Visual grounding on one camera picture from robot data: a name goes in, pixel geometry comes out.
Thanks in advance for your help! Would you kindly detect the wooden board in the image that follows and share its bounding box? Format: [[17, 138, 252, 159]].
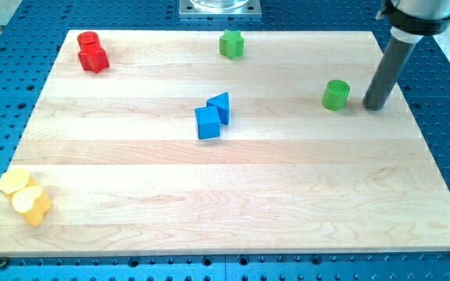
[[0, 30, 450, 257]]

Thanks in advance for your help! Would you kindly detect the red cylinder block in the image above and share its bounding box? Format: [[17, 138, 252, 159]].
[[77, 31, 100, 52]]

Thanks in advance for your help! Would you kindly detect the yellow heart block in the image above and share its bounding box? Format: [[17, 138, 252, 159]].
[[12, 186, 52, 226]]

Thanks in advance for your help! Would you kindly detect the green star block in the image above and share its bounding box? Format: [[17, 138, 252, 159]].
[[219, 30, 245, 59]]

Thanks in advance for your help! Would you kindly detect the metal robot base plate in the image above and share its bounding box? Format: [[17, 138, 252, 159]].
[[178, 0, 262, 18]]

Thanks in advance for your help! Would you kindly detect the blue triangle block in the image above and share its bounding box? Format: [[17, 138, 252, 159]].
[[206, 92, 230, 125]]

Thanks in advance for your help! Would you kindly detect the blue cube block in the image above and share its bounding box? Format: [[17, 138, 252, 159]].
[[195, 106, 220, 140]]

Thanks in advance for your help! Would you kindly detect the yellow hexagon block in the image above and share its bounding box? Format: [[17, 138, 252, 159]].
[[0, 169, 38, 201]]

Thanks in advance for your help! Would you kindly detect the red star block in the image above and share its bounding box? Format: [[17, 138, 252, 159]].
[[78, 42, 109, 73]]

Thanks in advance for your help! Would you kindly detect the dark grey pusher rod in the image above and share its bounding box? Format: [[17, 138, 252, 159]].
[[362, 37, 416, 111]]

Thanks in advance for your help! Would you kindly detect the green cylinder block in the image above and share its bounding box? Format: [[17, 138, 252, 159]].
[[322, 80, 350, 111]]

